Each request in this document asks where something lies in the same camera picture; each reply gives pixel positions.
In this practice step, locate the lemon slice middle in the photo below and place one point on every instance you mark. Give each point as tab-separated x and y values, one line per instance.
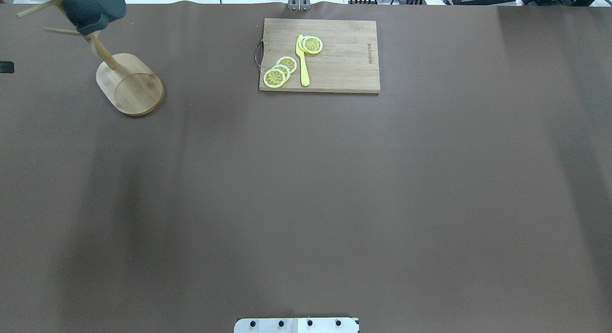
284	69

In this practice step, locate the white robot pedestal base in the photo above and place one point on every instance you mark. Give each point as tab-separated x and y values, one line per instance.
298	325

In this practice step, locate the wooden mug tree rack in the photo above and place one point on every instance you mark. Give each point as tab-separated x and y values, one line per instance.
127	82

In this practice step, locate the large front lemon slice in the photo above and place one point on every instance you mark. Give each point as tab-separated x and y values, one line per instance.
311	44

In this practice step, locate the lemon slice behind front slice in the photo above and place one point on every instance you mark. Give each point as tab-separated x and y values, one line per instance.
300	45

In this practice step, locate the dark teal HOME mug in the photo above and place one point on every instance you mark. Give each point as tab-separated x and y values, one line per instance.
90	16

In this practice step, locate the lemon slice top right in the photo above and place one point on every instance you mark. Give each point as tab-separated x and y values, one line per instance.
274	78

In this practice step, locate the bamboo cutting board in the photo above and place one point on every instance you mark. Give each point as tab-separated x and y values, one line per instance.
348	63

